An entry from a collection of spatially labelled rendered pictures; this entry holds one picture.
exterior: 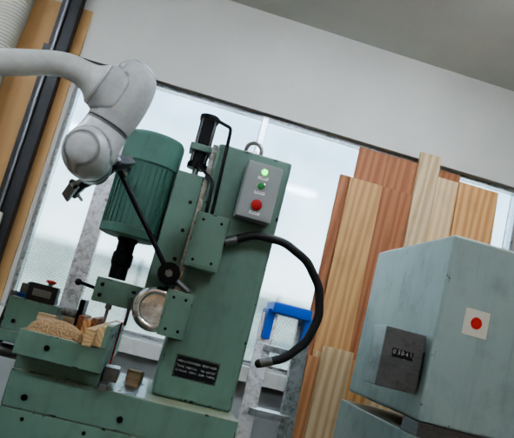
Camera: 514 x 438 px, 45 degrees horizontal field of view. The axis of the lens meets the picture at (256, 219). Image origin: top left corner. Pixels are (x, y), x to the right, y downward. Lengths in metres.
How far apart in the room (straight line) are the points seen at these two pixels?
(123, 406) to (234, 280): 0.44
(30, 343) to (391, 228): 2.16
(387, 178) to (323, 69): 0.69
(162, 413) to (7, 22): 2.24
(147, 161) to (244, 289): 0.46
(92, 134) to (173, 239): 0.54
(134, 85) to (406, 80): 2.43
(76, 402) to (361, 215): 1.98
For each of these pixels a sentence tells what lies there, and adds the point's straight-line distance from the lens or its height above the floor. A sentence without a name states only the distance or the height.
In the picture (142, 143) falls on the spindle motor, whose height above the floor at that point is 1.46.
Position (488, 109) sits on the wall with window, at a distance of 3.81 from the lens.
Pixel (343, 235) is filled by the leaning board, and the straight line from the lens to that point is 3.17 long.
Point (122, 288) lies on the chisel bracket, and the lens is 1.80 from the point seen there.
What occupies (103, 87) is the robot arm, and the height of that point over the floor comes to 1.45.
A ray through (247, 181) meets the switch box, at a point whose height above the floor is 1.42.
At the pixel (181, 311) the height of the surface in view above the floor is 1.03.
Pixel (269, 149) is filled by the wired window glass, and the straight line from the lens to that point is 3.38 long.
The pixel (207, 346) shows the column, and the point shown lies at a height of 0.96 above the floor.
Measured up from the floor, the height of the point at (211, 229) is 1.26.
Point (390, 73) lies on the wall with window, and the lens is 3.62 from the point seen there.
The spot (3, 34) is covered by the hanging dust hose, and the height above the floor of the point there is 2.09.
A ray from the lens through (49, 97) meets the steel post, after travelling 3.27.
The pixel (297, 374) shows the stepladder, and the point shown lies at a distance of 2.51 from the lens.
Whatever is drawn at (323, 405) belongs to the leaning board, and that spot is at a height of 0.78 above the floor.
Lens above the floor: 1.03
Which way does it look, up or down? 10 degrees up
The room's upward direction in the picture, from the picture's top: 14 degrees clockwise
